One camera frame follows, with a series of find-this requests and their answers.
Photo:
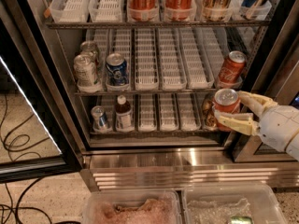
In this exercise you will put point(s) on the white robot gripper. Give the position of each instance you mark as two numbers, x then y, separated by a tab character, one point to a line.
277	126

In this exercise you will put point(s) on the red coke can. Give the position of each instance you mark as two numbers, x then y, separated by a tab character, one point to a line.
226	100
232	67

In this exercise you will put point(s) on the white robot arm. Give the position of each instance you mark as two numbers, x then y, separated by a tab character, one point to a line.
276	125

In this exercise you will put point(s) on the front gold can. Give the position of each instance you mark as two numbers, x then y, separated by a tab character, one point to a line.
210	119

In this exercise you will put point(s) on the rear gold can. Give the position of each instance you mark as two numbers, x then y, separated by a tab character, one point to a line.
207	103

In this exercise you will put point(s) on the green can in bin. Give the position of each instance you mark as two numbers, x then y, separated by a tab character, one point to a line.
241	220

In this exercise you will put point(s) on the stainless steel fridge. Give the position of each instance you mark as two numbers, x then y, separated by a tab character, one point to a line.
129	159

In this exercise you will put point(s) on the blue pepsi can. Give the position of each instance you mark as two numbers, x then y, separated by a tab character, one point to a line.
116	67

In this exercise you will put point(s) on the small blue silver can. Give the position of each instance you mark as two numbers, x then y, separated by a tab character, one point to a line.
100	121

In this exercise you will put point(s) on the front silver soda can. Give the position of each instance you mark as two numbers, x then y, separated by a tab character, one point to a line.
85	70

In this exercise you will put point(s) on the silver soda can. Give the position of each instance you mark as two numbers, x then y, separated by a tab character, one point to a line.
85	70
90	47

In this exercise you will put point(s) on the rear silver soda can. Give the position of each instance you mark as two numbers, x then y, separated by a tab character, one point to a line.
90	47

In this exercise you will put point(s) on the open glass fridge door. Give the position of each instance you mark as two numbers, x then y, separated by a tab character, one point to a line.
34	142

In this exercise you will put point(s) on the white tray bottom centre right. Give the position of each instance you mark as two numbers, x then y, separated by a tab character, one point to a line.
188	114

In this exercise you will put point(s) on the white tray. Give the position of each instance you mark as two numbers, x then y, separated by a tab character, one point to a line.
106	10
69	10
172	68
147	121
168	112
146	70
196	63
188	114

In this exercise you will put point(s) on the white tray middle centre right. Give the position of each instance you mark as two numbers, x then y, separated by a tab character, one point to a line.
196	63

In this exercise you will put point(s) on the right clear plastic bin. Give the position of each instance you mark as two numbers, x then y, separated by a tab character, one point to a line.
217	203

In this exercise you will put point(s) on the clear plastic bin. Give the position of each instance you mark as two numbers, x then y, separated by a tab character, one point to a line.
217	203
137	206

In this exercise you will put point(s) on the white tray bottom centre left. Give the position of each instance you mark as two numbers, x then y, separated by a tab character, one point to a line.
147	121

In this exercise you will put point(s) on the white tray middle centre left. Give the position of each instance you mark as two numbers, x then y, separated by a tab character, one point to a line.
146	70

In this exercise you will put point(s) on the brown bottle white cap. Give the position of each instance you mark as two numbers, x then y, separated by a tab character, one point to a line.
124	112

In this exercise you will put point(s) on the left clear plastic bin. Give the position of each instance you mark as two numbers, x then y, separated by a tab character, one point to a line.
137	206

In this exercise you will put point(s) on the white tray top far left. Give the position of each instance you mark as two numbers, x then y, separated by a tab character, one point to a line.
69	10

